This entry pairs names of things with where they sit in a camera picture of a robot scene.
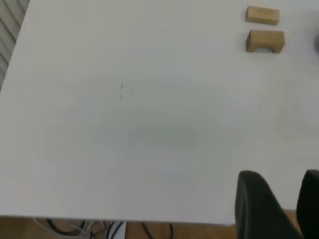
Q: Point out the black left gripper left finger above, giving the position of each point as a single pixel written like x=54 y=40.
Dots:
x=259 y=211

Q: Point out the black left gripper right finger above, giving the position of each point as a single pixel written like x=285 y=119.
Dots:
x=310 y=204

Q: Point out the arched wooden block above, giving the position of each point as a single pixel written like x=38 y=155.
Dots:
x=265 y=39

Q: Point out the flat rectangular wooden block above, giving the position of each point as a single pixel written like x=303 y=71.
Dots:
x=261 y=16

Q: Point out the white slatted radiator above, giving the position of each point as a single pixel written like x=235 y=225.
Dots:
x=8 y=37

